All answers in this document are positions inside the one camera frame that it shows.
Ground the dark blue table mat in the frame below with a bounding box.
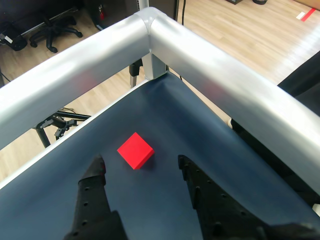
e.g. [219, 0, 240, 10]
[0, 72, 320, 240]

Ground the black office chair base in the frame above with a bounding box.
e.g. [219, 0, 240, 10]
[29, 14, 83, 54]

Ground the red and white floor tape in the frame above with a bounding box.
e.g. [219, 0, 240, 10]
[296, 7, 316, 22]

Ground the red cube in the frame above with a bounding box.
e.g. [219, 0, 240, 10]
[116, 131, 155, 170]

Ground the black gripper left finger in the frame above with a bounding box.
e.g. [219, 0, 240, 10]
[63, 154, 127, 240]

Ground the silver metal cart frame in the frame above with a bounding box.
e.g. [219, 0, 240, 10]
[0, 6, 320, 193]

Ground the black cable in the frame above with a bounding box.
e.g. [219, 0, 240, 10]
[181, 0, 187, 26]

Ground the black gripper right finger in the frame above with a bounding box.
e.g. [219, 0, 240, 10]
[177, 154, 271, 240]

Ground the black tripod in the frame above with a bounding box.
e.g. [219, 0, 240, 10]
[35, 111, 92, 150]
[128, 58, 145, 90]

